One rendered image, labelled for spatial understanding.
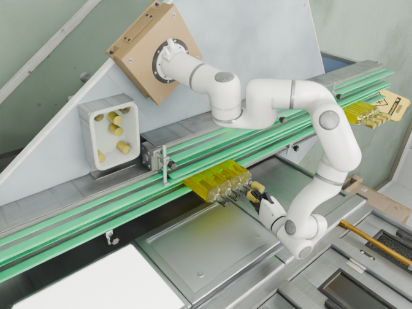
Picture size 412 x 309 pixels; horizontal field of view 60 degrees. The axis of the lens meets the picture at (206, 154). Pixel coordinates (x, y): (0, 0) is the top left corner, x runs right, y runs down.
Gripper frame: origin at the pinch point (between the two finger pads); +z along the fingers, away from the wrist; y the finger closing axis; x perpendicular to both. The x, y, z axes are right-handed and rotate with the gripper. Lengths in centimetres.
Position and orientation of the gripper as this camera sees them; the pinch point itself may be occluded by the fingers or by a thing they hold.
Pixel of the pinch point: (255, 198)
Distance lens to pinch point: 134.5
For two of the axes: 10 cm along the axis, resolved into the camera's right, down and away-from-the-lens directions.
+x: -9.0, 2.0, -3.9
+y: 0.4, -8.4, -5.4
